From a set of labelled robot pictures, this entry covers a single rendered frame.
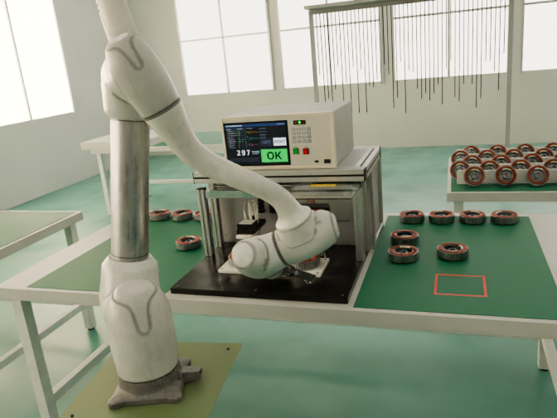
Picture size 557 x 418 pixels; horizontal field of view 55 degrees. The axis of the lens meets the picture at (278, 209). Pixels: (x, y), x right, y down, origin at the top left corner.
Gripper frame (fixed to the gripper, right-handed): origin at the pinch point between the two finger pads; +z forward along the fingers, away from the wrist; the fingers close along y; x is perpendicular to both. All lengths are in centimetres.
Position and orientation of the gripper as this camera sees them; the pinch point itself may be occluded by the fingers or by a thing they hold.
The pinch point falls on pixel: (292, 272)
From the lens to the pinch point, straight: 175.2
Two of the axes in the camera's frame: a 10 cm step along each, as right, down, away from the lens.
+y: 8.9, 2.5, -3.8
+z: 3.3, 2.2, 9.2
